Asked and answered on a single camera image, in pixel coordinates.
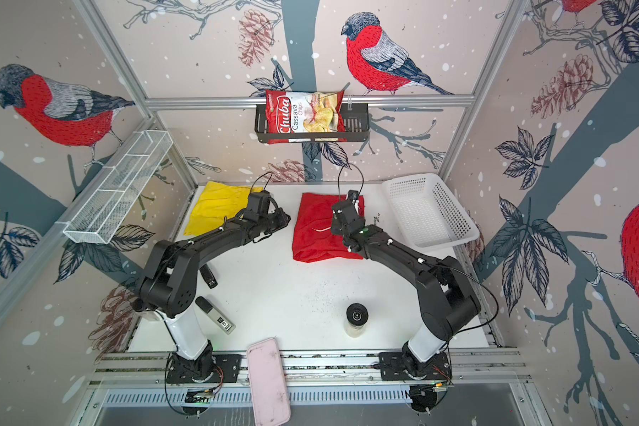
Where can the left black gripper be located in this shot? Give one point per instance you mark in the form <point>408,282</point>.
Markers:
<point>284,219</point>

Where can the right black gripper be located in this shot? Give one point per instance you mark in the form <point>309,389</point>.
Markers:
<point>335,228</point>

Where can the red shorts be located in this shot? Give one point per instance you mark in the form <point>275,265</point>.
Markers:
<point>313,240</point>

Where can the yellow shorts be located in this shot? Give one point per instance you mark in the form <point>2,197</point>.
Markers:
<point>217,203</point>

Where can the white plastic basket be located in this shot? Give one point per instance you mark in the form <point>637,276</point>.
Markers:
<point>428,215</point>

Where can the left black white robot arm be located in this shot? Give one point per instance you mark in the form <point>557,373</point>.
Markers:
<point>169,288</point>

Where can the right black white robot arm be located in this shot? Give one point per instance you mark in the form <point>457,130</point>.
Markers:
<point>446,300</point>

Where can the jar with black lid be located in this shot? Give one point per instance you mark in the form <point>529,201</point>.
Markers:
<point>356,318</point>

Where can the grey white remote device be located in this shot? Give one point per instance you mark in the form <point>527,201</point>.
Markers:
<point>215,315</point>

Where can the red cassava chips bag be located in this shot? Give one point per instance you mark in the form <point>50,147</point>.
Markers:
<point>290,113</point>

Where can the pink silicone case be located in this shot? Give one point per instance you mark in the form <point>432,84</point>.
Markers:
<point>268,386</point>

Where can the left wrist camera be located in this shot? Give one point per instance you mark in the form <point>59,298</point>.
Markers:
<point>258,205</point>

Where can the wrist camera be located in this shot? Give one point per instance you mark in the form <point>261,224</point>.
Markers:
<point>349,199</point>
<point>258,205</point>

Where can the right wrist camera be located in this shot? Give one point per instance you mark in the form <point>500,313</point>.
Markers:
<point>349,199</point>

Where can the black wall shelf basket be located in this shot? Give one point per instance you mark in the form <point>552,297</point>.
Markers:
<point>355,119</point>

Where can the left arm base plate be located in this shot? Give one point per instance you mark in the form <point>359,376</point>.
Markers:
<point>229,367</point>

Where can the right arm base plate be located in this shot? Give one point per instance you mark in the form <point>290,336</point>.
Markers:
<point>394,366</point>

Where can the white wire wall basket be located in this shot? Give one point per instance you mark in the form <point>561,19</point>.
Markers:
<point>103,212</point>

